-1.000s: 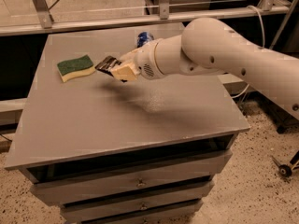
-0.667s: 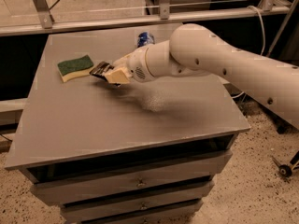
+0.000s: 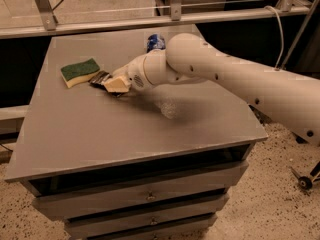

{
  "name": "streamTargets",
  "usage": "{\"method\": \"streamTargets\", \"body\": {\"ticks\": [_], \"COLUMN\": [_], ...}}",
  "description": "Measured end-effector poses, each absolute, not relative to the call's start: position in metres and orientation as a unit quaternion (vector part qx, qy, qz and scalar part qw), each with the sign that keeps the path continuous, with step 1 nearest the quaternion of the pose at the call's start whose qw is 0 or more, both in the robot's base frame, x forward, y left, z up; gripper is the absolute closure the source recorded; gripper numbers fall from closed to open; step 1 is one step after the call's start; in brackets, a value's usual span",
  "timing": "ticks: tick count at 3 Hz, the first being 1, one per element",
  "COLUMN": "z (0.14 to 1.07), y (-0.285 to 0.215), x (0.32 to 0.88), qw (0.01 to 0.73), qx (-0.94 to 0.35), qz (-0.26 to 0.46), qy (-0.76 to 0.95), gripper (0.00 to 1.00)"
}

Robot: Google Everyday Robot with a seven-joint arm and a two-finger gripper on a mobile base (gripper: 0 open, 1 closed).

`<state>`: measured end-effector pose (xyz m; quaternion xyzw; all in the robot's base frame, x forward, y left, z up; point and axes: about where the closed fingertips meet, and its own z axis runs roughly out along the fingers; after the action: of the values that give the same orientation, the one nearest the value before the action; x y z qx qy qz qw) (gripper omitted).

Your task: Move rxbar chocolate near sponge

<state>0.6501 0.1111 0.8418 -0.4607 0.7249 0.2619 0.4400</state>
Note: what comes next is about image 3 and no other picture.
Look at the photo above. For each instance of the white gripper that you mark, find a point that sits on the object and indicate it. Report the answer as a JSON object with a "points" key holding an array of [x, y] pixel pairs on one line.
{"points": [[133, 72]]}

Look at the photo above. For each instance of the black rxbar chocolate wrapper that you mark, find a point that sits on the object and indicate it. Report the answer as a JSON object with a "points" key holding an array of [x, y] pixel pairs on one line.
{"points": [[99, 79]]}

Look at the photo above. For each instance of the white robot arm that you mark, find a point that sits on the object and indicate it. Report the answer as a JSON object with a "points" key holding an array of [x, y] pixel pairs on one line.
{"points": [[288, 98]]}

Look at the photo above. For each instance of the green and yellow sponge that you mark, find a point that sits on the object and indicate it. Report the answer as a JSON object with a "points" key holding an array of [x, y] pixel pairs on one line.
{"points": [[77, 73]]}

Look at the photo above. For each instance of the blue soda can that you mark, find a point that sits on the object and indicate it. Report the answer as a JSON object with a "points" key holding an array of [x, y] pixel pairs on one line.
{"points": [[155, 41]]}

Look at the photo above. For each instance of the grey drawer cabinet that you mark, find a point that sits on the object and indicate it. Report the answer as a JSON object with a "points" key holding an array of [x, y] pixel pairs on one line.
{"points": [[81, 137]]}

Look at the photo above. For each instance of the top grey drawer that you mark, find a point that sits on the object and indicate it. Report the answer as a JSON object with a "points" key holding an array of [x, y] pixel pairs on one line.
{"points": [[146, 190]]}

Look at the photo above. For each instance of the grey drawer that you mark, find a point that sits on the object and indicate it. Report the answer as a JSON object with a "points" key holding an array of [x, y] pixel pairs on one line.
{"points": [[151, 214], [162, 230], [146, 190]]}

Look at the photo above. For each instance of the middle grey drawer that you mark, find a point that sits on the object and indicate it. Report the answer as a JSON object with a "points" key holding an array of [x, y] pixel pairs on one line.
{"points": [[151, 214]]}

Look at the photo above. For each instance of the bottom grey drawer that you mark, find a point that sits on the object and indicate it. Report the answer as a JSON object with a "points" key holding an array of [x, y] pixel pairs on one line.
{"points": [[162, 230]]}

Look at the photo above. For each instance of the black caster wheel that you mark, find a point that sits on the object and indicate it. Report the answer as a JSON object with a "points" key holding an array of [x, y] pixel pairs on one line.
{"points": [[305, 182]]}

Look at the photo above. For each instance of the metal railing frame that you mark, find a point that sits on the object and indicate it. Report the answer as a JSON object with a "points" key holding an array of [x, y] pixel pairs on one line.
{"points": [[33, 18]]}

